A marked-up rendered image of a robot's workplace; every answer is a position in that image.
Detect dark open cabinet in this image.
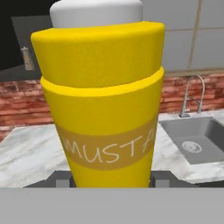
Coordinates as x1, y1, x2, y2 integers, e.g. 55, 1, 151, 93
0, 0, 60, 83

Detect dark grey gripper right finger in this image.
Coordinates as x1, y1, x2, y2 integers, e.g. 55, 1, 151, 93
149, 171, 200, 189

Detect yellow mustard bottle white cap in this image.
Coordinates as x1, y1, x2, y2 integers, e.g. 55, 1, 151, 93
30, 0, 166, 189

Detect small pale shaker bottle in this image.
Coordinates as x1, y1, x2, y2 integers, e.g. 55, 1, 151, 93
20, 45, 36, 72

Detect grey sink basin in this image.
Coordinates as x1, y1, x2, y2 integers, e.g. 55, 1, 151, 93
158, 116, 224, 166

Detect silver sink tap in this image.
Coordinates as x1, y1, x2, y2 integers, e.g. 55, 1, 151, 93
178, 73, 206, 119

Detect pale grey wall cupboards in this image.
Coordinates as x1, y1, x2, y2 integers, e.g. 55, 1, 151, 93
141, 0, 224, 74

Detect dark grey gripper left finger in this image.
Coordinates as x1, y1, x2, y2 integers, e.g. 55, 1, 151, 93
24, 171, 77, 189

